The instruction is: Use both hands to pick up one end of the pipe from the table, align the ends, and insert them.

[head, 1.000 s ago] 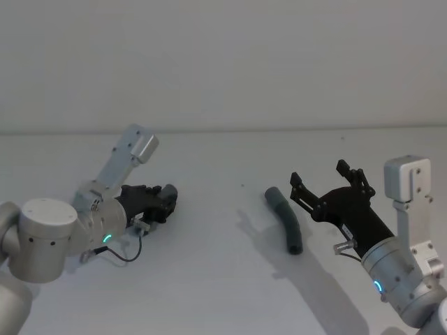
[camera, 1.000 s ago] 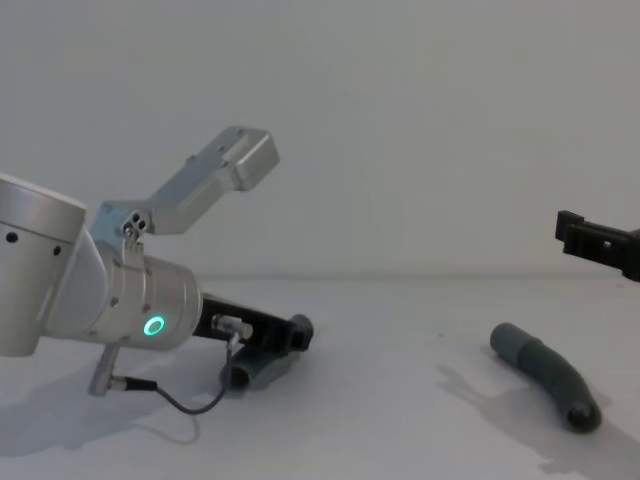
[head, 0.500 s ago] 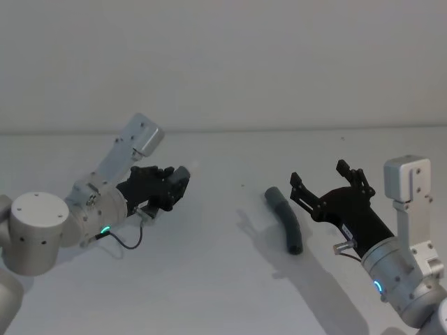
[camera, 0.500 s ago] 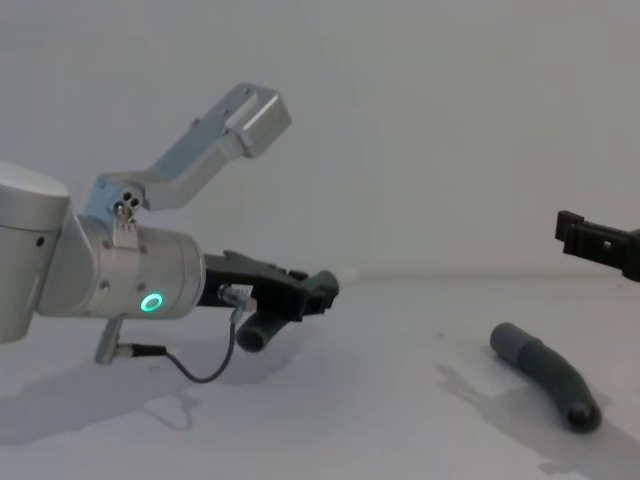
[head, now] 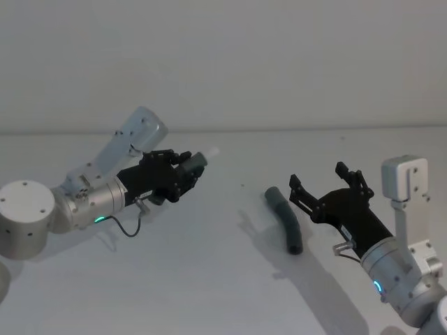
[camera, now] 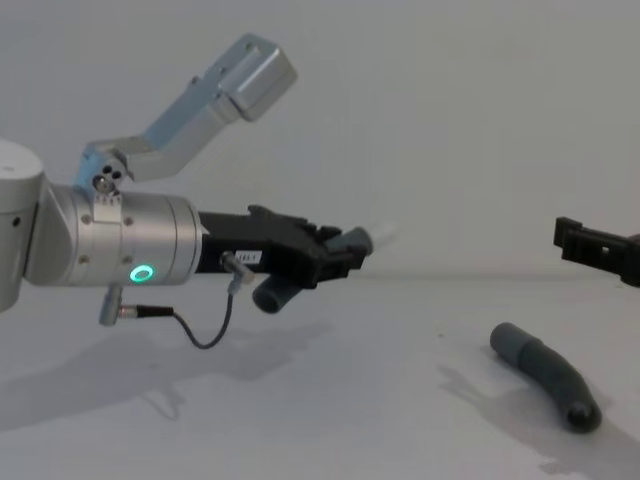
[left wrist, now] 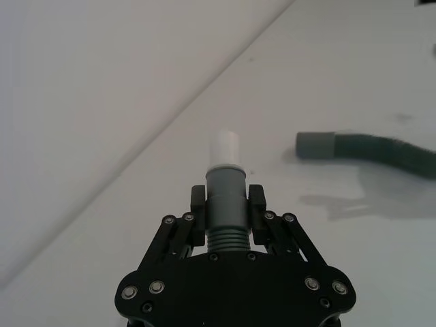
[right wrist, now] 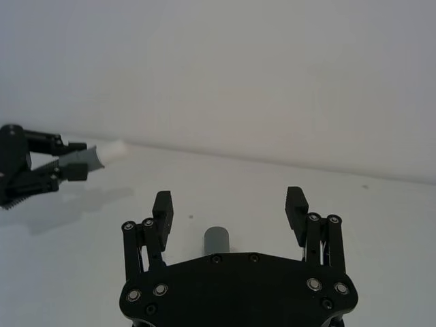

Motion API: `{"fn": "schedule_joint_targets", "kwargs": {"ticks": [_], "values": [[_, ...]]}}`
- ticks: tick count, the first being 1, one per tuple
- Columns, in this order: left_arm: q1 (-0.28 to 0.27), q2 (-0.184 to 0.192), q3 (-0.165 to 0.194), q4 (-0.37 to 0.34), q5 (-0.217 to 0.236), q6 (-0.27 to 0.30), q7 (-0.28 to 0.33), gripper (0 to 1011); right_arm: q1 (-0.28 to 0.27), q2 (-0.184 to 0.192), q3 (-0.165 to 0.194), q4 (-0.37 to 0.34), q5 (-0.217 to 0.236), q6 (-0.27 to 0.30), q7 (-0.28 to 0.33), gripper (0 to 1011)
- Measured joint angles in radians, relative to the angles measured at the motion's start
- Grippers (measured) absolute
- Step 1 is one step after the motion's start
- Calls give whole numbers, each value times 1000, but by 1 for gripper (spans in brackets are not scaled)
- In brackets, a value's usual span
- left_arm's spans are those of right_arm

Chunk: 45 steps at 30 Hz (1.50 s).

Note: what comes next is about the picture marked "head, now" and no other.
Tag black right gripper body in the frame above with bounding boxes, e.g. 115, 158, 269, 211
311, 187, 397, 260

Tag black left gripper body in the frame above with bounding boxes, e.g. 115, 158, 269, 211
116, 154, 182, 207

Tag short dark tube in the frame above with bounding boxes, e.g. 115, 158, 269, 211
180, 146, 220, 174

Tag white table cloth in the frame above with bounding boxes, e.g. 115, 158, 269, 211
0, 126, 447, 335

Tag curved dark grey hose piece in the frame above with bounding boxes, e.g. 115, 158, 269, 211
263, 186, 304, 255

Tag thin dark right gripper cable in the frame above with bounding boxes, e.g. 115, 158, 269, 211
332, 241, 364, 263

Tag thin dark gripper cable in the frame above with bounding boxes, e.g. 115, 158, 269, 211
103, 196, 152, 239
332, 241, 364, 263

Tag thin dark left gripper cable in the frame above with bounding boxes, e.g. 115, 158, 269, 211
103, 196, 152, 239

